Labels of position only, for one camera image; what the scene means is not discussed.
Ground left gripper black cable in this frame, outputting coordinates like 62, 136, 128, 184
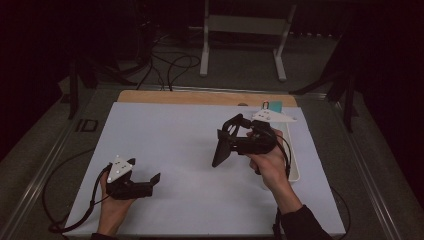
48, 148, 113, 234

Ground black floor cables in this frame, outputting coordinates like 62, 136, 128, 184
134, 33, 202, 92

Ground black stand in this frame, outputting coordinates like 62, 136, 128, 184
289, 29, 360, 133
68, 59, 101, 120

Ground white plastic bin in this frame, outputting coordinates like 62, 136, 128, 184
258, 109, 301, 183

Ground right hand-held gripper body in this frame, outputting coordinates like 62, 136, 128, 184
237, 108, 298, 156

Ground white metal stand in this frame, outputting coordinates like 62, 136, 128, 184
199, 0, 298, 83

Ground wooden table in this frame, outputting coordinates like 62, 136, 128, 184
117, 89, 298, 108

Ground blue pink gradient phone case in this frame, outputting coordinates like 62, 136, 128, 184
262, 100, 284, 114

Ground white table board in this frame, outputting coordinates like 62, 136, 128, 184
62, 101, 346, 238

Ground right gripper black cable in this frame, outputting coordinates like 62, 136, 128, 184
271, 128, 352, 240

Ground black phone case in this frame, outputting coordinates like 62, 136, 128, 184
211, 129, 235, 168

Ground metal floor rail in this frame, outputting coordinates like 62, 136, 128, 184
0, 87, 101, 240
328, 96, 403, 240

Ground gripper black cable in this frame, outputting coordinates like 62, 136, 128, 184
48, 148, 113, 234
271, 128, 352, 240

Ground person's left hand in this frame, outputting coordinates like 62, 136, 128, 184
97, 171, 136, 236

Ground person's right hand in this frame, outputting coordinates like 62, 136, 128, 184
246, 129, 295, 205

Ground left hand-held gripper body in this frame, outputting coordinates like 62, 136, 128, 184
105, 155, 154, 201

